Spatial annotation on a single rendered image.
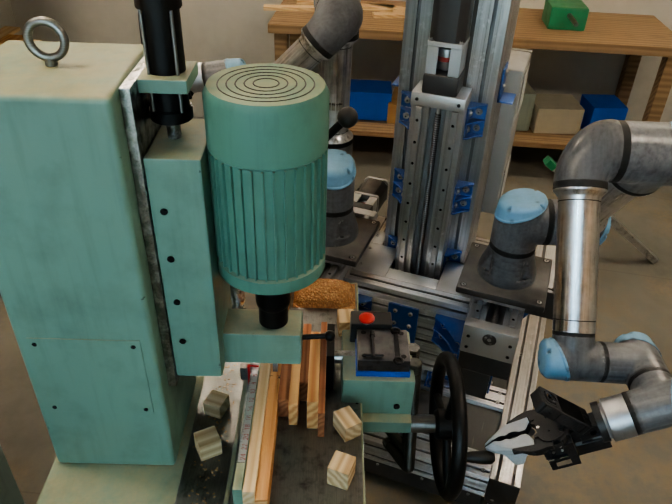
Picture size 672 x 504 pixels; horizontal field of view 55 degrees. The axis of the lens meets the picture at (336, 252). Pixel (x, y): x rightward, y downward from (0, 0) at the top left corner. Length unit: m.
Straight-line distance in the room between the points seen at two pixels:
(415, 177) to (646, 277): 1.91
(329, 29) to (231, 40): 2.87
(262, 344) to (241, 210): 0.31
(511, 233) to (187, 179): 0.93
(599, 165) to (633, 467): 1.47
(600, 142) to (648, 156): 0.09
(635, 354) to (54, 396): 1.02
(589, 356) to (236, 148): 0.73
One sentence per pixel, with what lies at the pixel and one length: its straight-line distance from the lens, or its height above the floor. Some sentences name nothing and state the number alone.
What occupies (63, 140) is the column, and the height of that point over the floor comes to 1.46.
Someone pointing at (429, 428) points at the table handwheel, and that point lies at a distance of 1.33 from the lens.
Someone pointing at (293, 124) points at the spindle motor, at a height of 1.48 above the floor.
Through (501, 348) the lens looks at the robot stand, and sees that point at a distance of 1.66.
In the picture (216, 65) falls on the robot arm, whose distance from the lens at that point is 1.76.
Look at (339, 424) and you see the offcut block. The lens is 1.17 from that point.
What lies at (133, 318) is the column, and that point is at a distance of 1.04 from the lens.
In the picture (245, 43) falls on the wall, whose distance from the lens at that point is 4.39.
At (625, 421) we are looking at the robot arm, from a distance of 1.22.
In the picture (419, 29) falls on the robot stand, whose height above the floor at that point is 1.38.
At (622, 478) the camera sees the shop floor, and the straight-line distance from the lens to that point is 2.47.
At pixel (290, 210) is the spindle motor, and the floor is 1.35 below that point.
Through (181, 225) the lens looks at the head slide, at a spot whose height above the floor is 1.31.
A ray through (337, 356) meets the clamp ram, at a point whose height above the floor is 0.96.
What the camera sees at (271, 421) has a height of 0.94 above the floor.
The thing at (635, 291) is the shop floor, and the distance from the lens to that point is 3.31.
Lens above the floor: 1.82
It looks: 35 degrees down
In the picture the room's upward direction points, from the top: 2 degrees clockwise
